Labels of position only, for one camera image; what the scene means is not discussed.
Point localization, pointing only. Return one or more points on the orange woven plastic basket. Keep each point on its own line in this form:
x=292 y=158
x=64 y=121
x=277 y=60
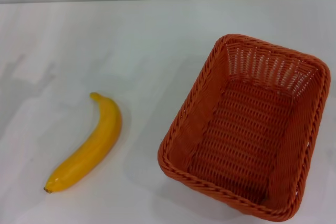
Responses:
x=244 y=140

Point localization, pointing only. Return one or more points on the yellow banana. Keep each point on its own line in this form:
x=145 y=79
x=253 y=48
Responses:
x=99 y=140

